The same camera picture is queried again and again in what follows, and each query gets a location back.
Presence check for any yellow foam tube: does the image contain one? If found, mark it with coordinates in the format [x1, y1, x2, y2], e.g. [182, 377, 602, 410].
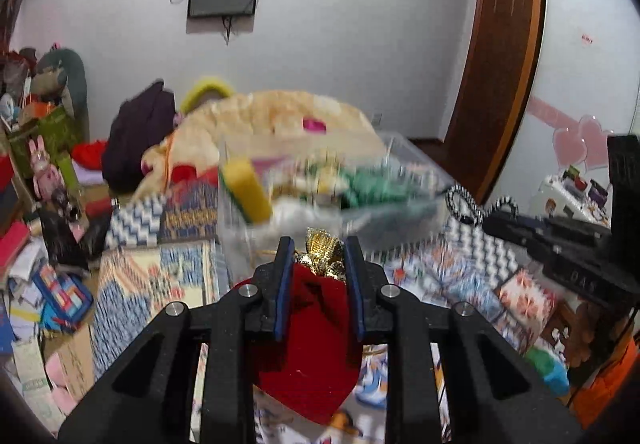
[179, 76, 234, 115]

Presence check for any pink rabbit figure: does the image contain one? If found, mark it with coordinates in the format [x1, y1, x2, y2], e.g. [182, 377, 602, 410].
[28, 135, 65, 201]

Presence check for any red velvet gold pouch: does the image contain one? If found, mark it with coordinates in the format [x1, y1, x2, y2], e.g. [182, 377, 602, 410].
[252, 228, 362, 426]

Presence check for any black white braided cord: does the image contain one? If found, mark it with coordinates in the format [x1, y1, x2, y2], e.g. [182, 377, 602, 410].
[444, 184, 522, 227]

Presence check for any beige fleece blanket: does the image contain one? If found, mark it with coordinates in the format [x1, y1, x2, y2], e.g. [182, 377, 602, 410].
[132, 90, 384, 201]

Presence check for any green storage box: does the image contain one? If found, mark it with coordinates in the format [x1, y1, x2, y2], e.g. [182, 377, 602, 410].
[6, 106, 82, 180]

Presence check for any wooden wardrobe cabinet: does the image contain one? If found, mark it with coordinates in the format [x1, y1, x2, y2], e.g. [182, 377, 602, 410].
[438, 0, 541, 202]

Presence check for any floral silk scarf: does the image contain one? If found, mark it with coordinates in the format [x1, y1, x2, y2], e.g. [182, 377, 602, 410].
[268, 158, 349, 201]

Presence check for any white drawstring pouch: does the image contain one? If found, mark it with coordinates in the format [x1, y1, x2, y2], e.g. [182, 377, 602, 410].
[269, 197, 367, 240]

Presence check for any dark purple garment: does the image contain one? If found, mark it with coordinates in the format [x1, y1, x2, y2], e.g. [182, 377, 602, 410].
[101, 80, 176, 193]

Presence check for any yellow green sponge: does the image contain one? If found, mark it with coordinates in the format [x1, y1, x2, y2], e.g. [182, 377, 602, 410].
[219, 158, 272, 224]

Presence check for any grey plush toy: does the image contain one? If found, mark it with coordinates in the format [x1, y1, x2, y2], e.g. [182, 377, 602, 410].
[30, 48, 89, 139]

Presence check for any patterned tablecloth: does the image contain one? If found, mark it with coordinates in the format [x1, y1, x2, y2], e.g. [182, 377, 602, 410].
[91, 222, 568, 443]

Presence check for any white sliding door with hearts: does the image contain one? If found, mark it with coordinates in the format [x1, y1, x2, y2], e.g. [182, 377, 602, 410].
[490, 0, 639, 215]

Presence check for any red notebook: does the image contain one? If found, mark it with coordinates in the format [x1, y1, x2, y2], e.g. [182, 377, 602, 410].
[0, 221, 30, 276]

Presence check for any green cylinder bottle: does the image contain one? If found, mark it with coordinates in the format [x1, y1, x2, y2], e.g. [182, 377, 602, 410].
[56, 151, 79, 193]

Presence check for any green knitted cloth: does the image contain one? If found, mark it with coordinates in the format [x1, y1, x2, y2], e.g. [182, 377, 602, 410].
[341, 167, 427, 209]

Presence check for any clear plastic storage box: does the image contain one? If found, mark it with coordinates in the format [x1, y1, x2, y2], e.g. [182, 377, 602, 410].
[218, 132, 454, 282]

